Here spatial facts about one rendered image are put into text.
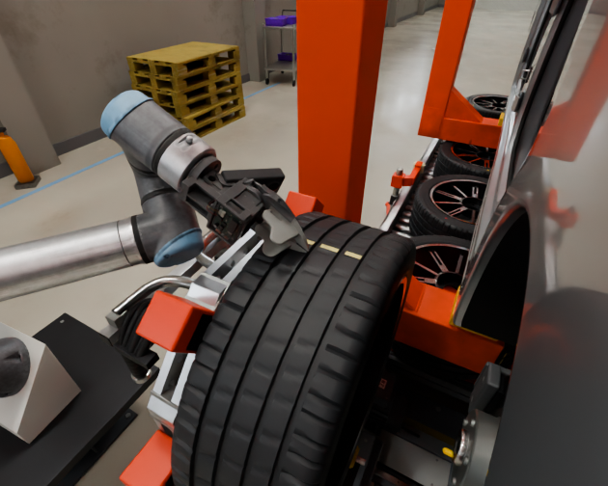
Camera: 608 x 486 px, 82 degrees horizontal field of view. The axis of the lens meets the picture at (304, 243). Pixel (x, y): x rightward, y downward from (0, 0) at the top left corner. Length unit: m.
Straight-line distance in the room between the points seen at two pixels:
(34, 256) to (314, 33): 0.70
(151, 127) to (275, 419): 0.45
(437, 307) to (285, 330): 0.79
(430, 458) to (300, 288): 1.21
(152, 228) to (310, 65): 0.53
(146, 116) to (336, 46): 0.46
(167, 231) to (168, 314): 0.16
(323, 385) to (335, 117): 0.64
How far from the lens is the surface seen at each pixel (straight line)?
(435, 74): 2.82
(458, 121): 2.87
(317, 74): 0.91
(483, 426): 0.75
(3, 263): 0.71
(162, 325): 0.56
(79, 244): 0.67
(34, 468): 1.57
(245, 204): 0.53
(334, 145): 0.94
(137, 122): 0.60
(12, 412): 1.57
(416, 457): 1.62
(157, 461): 0.75
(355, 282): 0.54
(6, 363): 1.47
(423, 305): 1.22
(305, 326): 0.50
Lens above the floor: 1.55
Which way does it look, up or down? 39 degrees down
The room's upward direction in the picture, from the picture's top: straight up
